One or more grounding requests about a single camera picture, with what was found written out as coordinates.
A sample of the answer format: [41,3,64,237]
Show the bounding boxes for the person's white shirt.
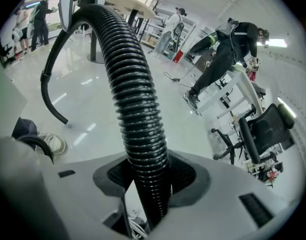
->
[0,51,27,140]

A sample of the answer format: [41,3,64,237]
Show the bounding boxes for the round beige table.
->
[86,0,157,64]

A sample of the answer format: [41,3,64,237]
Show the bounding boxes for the red flower bunch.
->
[266,169,280,185]

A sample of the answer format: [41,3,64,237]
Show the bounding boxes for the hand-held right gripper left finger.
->
[46,155,134,240]

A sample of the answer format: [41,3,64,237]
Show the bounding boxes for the black office chair with headrest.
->
[211,102,298,165]

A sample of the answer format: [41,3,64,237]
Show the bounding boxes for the white desk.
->
[196,63,265,121]

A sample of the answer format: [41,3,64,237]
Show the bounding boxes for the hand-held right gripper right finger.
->
[162,150,291,240]

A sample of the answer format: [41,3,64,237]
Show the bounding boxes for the person's right white shoe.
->
[34,131,68,157]

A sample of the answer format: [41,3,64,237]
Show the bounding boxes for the person's navy trousers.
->
[11,117,38,146]

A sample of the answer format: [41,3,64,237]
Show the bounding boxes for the black vacuum hose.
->
[15,3,174,231]

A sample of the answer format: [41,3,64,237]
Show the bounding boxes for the white power cord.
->
[127,208,150,236]

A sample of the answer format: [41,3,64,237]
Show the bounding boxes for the red box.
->
[173,50,185,64]

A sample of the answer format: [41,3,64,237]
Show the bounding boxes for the black cable with adapter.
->
[163,68,194,88]

